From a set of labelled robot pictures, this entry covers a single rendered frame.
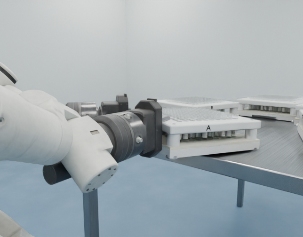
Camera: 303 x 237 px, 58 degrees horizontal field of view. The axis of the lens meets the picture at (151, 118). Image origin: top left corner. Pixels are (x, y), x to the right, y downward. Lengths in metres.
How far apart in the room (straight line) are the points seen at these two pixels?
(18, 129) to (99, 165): 0.16
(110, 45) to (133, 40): 0.48
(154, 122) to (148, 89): 4.54
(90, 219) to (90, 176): 0.69
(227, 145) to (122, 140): 0.28
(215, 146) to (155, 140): 0.15
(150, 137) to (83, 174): 0.19
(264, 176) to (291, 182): 0.05
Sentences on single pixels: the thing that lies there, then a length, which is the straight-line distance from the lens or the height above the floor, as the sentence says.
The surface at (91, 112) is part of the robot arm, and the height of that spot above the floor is 0.95.
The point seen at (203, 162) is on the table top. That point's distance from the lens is 0.64.
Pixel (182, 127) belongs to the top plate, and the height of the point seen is 0.93.
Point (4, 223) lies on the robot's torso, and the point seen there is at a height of 0.71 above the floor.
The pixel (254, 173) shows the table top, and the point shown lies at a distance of 0.59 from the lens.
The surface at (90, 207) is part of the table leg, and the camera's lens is 1.06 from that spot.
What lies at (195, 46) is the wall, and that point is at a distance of 4.59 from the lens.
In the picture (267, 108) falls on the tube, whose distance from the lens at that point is 1.23.
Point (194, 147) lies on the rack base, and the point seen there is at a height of 0.88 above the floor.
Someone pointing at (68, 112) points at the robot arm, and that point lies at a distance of 0.42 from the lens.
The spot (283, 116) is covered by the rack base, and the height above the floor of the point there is 0.87.
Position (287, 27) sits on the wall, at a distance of 4.17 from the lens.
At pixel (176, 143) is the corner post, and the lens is 0.58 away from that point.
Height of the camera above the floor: 1.04
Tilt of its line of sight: 10 degrees down
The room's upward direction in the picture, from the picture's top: straight up
